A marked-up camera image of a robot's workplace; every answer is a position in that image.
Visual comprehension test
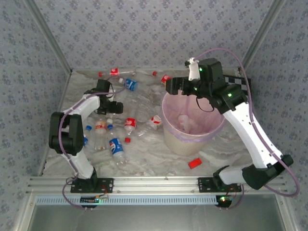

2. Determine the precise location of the slotted light blue cable duct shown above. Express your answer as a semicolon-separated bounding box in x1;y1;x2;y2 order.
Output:
35;194;218;205

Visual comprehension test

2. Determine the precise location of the small red block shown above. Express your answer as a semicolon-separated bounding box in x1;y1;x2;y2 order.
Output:
188;157;202;169

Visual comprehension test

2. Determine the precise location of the grey metal panel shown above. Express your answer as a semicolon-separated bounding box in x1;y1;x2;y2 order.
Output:
28;204;287;231

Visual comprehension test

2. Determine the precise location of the clear bottle white cap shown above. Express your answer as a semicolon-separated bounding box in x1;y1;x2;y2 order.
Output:
105;112;116;125

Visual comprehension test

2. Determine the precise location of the crushed cola bottle red label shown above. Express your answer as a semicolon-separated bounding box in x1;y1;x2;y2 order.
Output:
138;115;163;137

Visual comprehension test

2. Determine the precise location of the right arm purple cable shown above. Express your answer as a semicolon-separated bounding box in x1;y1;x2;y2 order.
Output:
194;47;301;209

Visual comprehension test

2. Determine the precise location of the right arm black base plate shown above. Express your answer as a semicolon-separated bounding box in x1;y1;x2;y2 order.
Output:
197;177;243;193

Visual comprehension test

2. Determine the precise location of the black white checkerboard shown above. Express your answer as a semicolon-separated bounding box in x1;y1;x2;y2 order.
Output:
223;73;252;99

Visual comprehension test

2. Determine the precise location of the beige waste bin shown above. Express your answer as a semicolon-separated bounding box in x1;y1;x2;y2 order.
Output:
161;91;226;156

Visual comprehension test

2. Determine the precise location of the aluminium frame post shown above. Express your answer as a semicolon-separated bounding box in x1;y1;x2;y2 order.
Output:
239;0;287;72
24;0;73;73

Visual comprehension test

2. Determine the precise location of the clear bottle orange label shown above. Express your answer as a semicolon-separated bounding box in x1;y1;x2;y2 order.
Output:
93;119;108;152

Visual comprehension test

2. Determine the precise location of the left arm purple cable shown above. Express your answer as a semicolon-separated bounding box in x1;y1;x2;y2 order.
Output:
59;76;127;210

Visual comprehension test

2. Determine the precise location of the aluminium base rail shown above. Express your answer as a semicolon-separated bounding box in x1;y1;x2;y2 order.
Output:
27;176;287;193

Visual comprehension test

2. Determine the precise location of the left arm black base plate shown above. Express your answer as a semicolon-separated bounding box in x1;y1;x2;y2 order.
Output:
70;177;114;194

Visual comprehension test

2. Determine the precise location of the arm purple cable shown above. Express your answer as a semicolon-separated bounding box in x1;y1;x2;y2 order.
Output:
194;47;301;209
59;76;127;210

